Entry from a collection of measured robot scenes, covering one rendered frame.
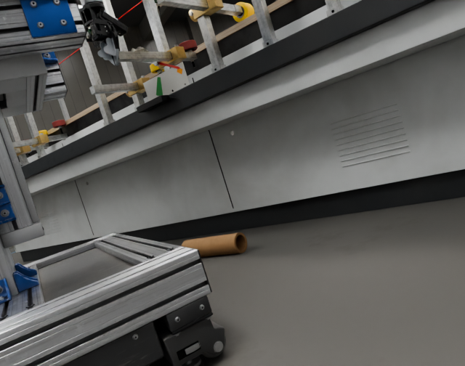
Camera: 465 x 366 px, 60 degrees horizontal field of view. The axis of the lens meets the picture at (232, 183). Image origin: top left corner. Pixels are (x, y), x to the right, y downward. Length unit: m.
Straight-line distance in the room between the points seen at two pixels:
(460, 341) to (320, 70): 0.95
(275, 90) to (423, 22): 0.51
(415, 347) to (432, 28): 0.89
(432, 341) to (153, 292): 0.48
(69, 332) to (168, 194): 1.58
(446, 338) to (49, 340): 0.64
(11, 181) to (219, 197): 1.16
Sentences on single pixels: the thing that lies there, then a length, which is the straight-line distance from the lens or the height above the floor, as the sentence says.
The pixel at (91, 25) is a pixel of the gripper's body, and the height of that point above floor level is 0.95.
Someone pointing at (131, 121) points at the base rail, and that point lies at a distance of 1.98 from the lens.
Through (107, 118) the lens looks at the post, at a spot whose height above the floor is 0.73.
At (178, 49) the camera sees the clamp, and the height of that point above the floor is 0.85.
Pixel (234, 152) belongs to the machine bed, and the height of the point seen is 0.38.
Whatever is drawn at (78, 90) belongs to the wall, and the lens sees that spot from 8.20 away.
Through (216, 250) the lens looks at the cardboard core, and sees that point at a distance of 1.63.
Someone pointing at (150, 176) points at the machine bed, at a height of 0.39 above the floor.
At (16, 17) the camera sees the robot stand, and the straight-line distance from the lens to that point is 0.97.
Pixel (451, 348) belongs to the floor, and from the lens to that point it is 0.75.
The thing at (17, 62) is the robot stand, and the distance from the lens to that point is 1.03.
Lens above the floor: 0.39
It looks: 4 degrees down
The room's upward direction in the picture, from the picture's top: 17 degrees counter-clockwise
